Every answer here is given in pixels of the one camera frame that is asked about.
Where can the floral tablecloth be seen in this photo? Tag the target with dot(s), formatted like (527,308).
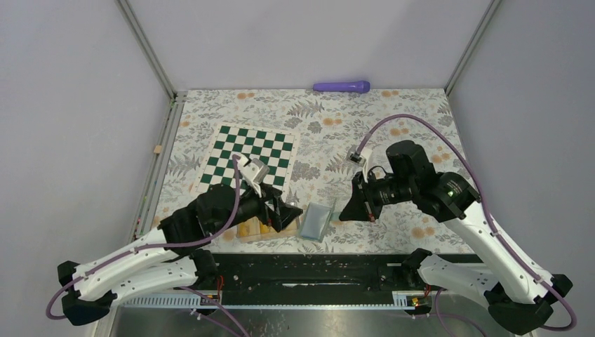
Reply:
(329,125)

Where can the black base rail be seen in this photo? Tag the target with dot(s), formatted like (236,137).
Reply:
(304,280)

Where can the clear plastic card box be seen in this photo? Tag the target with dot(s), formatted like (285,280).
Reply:
(289,231)

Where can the purple cylinder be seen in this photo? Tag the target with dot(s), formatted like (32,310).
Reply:
(343,87)

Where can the green leather card holder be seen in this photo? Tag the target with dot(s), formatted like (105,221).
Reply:
(315,221)

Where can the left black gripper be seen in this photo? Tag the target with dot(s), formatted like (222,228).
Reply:
(283,215)

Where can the green white chessboard mat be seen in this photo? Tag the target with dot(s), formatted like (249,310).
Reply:
(277,148)

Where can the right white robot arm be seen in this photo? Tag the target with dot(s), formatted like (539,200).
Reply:
(517,293)

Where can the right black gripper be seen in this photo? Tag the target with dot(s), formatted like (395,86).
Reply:
(362,206)

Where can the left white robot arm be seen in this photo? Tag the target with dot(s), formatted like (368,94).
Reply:
(170,255)

